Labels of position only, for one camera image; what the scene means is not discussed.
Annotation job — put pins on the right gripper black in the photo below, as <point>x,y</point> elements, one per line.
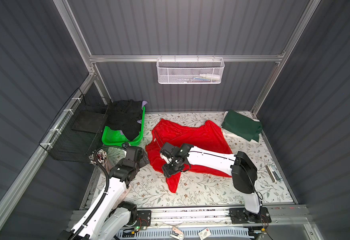
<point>167,172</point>

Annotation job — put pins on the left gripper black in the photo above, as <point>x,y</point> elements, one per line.
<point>143,162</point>

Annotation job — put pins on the red t shirt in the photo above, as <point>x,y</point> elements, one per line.
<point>208,137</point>

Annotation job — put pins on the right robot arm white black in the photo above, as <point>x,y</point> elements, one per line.
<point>238,166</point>

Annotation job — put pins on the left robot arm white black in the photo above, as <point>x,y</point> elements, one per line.
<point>105,217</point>

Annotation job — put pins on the green plastic basket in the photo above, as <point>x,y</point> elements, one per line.
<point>115,138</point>

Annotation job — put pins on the floral table cloth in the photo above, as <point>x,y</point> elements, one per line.
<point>150,190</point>

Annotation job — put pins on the cup of pens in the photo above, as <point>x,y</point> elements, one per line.
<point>103,159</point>

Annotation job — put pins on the black t shirt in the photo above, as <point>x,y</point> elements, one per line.
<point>126,116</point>

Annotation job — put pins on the purple garment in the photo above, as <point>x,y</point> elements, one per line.
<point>144,103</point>

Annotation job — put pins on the folded dark green t shirt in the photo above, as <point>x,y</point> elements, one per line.
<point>242,126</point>

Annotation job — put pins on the white tag card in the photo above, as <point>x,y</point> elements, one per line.
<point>177,234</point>

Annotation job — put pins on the white label card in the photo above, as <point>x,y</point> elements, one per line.
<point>204,234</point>

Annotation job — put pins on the white bottle in basket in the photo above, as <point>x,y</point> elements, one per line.
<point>211,77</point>

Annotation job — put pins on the metal tools on table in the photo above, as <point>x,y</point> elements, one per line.
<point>275,177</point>

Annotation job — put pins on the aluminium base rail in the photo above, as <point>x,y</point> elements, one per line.
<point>154,224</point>

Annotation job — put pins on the black wire mesh basket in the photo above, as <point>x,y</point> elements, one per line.
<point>77,129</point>

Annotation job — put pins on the white wire wall basket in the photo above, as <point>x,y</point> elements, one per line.
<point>186,71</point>

